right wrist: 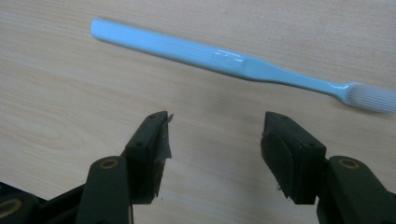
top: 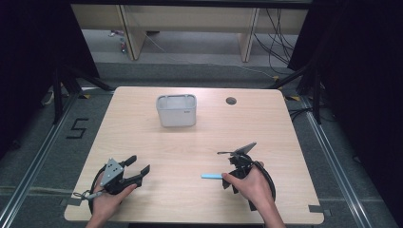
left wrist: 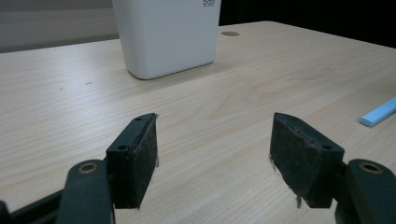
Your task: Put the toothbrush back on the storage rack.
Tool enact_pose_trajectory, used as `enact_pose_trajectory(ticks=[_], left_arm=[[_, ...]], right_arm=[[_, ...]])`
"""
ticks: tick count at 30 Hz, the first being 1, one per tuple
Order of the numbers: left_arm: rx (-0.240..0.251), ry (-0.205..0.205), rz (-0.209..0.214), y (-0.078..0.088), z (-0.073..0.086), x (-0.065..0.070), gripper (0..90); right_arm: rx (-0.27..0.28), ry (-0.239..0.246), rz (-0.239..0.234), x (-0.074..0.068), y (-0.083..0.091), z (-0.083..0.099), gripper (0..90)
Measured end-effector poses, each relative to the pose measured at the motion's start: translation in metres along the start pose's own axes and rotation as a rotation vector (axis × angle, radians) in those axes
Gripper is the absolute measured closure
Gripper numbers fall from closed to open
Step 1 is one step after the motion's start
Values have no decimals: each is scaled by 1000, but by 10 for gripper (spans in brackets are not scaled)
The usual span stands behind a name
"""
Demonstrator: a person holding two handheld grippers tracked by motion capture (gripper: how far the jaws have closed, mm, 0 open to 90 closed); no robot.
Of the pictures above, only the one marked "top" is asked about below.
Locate small colourful floor clutter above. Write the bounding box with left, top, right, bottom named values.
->
left=106, top=29, right=128, bottom=54

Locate light wooden desk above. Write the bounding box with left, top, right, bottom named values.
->
left=70, top=4, right=309, bottom=63

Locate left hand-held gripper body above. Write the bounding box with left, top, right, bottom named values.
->
left=100, top=157, right=135, bottom=196

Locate metal floor rail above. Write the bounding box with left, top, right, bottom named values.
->
left=0, top=90, right=81, bottom=228
left=299, top=94, right=374, bottom=228

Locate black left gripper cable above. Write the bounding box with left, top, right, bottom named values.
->
left=87, top=163, right=107, bottom=217

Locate grey cable plug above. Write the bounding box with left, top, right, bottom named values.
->
left=72, top=189, right=105, bottom=201

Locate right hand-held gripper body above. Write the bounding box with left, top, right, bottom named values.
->
left=217, top=142, right=258, bottom=179

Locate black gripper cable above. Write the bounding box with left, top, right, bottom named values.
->
left=247, top=161, right=278, bottom=212
left=87, top=163, right=107, bottom=217

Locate light blue stick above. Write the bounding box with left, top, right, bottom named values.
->
left=201, top=172, right=224, bottom=181

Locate dark curtain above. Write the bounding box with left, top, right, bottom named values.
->
left=0, top=0, right=101, bottom=161
left=286, top=0, right=403, bottom=221

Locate black metal stand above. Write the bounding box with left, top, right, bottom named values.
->
left=268, top=62, right=323, bottom=125
left=51, top=64, right=116, bottom=125

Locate person's right hand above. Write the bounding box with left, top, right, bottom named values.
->
left=221, top=161, right=276, bottom=211

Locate white plastic bin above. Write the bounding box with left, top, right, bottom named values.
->
left=155, top=93, right=198, bottom=128

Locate person's left hand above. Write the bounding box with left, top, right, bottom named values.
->
left=90, top=173, right=139, bottom=220

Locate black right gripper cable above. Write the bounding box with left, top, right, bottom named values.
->
left=247, top=161, right=278, bottom=212

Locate bundle of black cables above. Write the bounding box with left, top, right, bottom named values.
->
left=252, top=8, right=299, bottom=76

